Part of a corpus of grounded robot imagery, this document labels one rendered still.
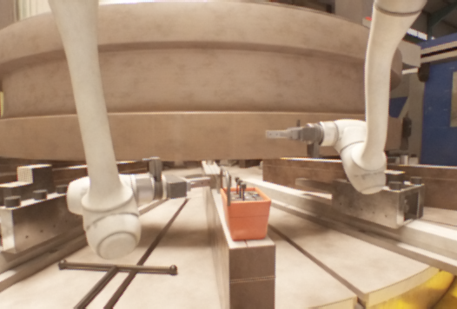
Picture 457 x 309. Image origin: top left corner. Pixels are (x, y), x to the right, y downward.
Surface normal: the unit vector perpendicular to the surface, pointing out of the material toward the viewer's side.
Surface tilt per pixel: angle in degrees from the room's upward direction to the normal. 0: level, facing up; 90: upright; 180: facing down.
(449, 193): 90
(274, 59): 90
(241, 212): 97
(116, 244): 114
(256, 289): 90
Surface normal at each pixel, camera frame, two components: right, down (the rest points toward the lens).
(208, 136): 0.09, 0.09
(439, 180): -0.60, 0.07
